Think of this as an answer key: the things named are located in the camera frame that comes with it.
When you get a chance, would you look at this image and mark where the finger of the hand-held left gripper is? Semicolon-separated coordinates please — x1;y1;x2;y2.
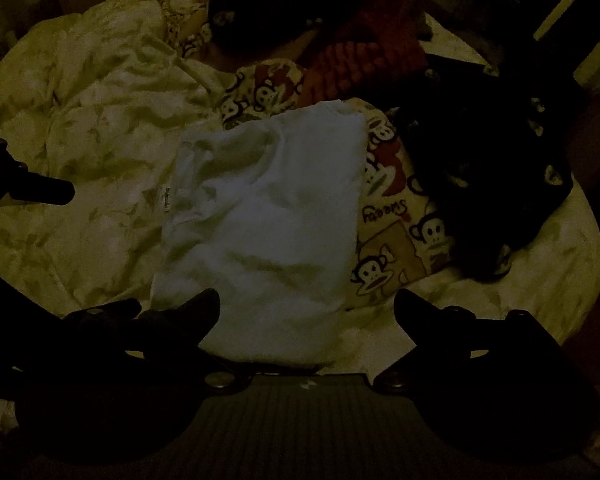
7;162;76;207

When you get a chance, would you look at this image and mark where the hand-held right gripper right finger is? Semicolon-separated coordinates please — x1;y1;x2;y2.
374;288;597;393

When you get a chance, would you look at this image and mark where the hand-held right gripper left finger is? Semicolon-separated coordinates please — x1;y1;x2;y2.
19;288;242;393

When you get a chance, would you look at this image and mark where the white small garment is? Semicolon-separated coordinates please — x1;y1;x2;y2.
152;100;370;367

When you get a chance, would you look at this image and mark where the pale yellow patterned blanket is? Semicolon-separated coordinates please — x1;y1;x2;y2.
0;0;600;376

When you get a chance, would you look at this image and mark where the monkey print cloth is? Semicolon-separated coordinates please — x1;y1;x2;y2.
180;10;458;311

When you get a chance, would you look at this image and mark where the red cloth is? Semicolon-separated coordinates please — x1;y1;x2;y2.
297;0;428;107

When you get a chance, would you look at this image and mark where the white furniture frame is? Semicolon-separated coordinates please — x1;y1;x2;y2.
532;0;600;88

